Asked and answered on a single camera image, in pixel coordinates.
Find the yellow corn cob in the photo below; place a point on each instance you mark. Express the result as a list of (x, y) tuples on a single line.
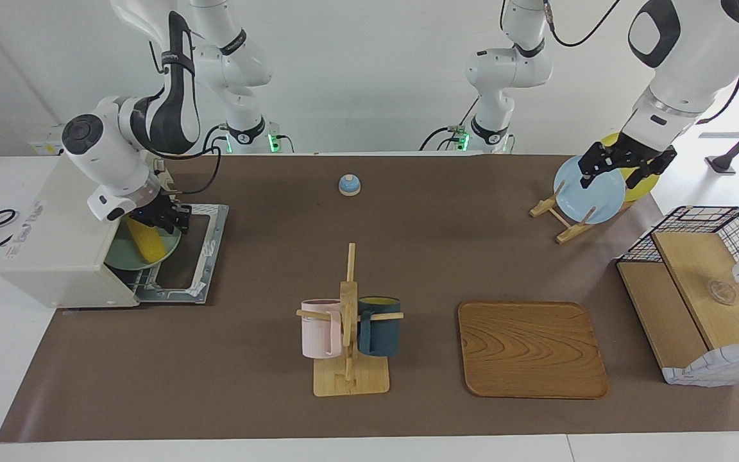
[(150, 247)]

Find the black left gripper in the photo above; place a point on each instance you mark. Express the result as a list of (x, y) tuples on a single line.
[(626, 157)]

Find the light green plate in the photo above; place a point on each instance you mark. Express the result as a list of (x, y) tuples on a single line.
[(122, 256)]

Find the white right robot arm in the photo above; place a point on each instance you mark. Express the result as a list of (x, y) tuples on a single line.
[(106, 154)]

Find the wooden plate rack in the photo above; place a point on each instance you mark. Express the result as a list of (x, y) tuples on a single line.
[(568, 232)]

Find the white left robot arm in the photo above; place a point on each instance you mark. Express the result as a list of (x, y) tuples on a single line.
[(690, 51)]

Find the light blue plate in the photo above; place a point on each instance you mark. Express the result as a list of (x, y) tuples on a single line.
[(591, 199)]

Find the dark teal mug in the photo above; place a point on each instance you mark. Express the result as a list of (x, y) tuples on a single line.
[(379, 330)]

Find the yellow plate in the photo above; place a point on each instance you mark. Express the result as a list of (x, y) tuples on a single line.
[(642, 189)]

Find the wooden step shelf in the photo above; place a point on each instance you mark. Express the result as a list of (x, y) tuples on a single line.
[(696, 269)]

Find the wooden mug tree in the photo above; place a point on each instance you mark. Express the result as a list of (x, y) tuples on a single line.
[(350, 382)]

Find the white power strip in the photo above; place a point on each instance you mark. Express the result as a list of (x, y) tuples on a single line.
[(45, 142)]

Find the small clear glass dish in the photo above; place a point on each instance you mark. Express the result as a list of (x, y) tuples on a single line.
[(722, 292)]

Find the beige toaster oven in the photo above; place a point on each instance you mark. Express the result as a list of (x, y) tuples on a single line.
[(55, 256)]

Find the glass oven door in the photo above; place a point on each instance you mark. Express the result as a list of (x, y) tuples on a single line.
[(212, 256)]

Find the pink mug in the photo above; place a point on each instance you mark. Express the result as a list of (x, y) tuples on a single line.
[(319, 330)]

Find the rectangular wooden tray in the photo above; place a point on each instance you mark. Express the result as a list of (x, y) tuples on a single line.
[(533, 350)]

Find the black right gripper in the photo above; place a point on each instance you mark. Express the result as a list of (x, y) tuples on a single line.
[(164, 208)]

